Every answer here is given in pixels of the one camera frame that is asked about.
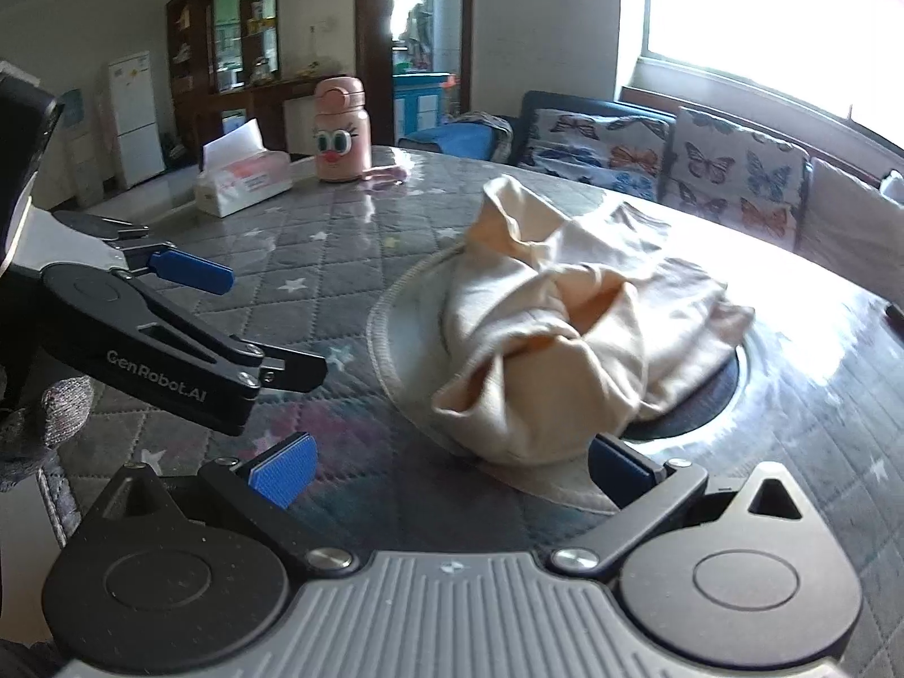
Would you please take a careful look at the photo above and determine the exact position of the white refrigerator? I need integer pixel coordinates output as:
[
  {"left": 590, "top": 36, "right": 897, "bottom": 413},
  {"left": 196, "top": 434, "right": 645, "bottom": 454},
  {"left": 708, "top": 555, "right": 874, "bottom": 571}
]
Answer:
[{"left": 106, "top": 51, "right": 168, "bottom": 189}]

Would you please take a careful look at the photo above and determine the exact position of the dark wooden display cabinet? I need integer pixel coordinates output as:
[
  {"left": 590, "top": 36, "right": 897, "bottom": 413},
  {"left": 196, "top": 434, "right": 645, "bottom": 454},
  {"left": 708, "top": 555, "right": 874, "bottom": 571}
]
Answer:
[{"left": 165, "top": 0, "right": 397, "bottom": 158}]

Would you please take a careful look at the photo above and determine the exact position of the dark blue sofa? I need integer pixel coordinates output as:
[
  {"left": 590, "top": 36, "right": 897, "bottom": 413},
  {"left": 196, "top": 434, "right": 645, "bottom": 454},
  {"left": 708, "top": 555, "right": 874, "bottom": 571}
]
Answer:
[{"left": 397, "top": 89, "right": 904, "bottom": 266}]

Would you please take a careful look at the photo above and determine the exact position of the window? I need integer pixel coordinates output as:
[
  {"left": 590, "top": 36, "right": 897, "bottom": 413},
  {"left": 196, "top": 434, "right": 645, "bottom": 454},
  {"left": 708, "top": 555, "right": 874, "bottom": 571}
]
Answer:
[{"left": 637, "top": 0, "right": 904, "bottom": 129}]

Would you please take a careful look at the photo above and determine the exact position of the blue cloth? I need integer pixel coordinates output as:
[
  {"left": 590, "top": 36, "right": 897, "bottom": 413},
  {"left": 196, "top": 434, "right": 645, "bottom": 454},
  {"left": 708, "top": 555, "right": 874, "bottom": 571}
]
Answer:
[{"left": 397, "top": 111, "right": 514, "bottom": 165}]

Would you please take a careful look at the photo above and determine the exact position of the white pink tissue box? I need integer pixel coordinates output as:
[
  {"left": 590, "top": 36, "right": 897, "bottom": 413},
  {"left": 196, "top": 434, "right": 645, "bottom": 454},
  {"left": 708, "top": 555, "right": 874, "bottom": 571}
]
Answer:
[{"left": 193, "top": 120, "right": 295, "bottom": 219}]

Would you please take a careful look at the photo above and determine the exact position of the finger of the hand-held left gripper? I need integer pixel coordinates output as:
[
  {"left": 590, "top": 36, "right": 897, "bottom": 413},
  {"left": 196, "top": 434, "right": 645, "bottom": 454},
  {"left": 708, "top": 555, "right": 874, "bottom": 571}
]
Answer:
[
  {"left": 227, "top": 339, "right": 330, "bottom": 394},
  {"left": 53, "top": 210, "right": 236, "bottom": 296}
]

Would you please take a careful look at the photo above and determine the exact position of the pink bottle strap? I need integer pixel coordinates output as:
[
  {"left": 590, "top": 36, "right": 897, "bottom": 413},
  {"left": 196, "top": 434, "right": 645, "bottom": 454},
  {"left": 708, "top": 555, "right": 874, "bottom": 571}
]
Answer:
[{"left": 359, "top": 165, "right": 411, "bottom": 189}]

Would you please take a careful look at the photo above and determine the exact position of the plain beige cushion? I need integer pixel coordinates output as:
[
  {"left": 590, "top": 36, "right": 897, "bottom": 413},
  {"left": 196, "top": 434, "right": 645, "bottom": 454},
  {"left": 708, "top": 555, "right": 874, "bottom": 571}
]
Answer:
[{"left": 797, "top": 157, "right": 904, "bottom": 276}]

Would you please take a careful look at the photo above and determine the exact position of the butterfly print cushion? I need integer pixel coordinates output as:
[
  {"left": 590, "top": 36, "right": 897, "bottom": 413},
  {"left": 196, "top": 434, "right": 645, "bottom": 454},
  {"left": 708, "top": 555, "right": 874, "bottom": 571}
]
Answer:
[
  {"left": 666, "top": 106, "right": 811, "bottom": 245},
  {"left": 518, "top": 107, "right": 673, "bottom": 205}
]

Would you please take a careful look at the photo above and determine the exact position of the round black induction hob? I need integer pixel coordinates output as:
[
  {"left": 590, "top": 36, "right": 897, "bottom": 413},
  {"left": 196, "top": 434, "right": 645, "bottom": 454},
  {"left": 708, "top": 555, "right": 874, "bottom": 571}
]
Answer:
[{"left": 620, "top": 345, "right": 740, "bottom": 440}]

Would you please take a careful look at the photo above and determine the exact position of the blue toy cabinet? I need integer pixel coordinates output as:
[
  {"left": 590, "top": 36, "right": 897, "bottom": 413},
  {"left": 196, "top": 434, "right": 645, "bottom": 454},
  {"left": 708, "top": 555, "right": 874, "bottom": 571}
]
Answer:
[{"left": 393, "top": 72, "right": 454, "bottom": 147}]

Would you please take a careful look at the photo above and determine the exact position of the pink cartoon face bottle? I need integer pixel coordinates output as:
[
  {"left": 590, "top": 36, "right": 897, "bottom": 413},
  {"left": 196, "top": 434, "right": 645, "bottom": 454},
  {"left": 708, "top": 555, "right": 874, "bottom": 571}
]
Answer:
[{"left": 312, "top": 76, "right": 374, "bottom": 183}]

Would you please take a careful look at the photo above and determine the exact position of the brown door frame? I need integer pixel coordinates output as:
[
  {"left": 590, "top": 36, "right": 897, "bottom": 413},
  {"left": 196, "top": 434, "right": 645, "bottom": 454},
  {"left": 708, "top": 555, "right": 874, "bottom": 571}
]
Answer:
[{"left": 354, "top": 0, "right": 476, "bottom": 151}]

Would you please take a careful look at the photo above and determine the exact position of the person's left hand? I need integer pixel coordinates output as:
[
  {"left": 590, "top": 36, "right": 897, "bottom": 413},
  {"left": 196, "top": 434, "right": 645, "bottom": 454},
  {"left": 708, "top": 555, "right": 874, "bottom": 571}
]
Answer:
[{"left": 0, "top": 374, "right": 97, "bottom": 497}]

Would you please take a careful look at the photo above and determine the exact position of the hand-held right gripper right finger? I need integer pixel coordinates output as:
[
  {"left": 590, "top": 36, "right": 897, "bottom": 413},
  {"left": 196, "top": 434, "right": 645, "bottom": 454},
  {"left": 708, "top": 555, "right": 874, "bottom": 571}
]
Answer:
[{"left": 549, "top": 432, "right": 833, "bottom": 577}]

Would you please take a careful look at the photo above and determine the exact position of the cream fleece garment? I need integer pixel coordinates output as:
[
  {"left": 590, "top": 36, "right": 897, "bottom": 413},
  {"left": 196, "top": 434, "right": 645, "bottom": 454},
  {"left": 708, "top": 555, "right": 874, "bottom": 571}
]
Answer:
[{"left": 431, "top": 175, "right": 755, "bottom": 468}]

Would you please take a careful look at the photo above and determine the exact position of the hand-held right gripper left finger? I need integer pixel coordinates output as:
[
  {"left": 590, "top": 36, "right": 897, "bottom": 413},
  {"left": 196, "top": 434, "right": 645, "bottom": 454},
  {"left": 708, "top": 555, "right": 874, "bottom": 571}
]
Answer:
[{"left": 74, "top": 432, "right": 358, "bottom": 577}]

